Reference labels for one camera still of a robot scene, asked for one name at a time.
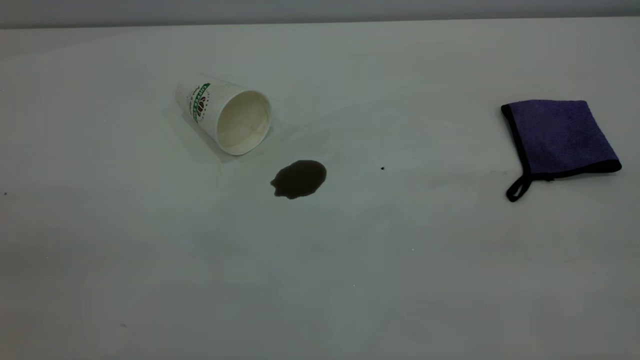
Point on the white paper coffee cup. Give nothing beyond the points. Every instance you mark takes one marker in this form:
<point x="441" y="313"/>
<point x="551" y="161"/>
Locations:
<point x="235" y="120"/>

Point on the purple cloth with black trim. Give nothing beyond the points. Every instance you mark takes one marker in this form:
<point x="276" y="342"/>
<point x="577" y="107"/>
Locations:
<point x="560" y="135"/>

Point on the dark brown coffee spill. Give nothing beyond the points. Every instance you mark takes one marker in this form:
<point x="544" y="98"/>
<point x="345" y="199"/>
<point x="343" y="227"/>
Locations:
<point x="300" y="178"/>

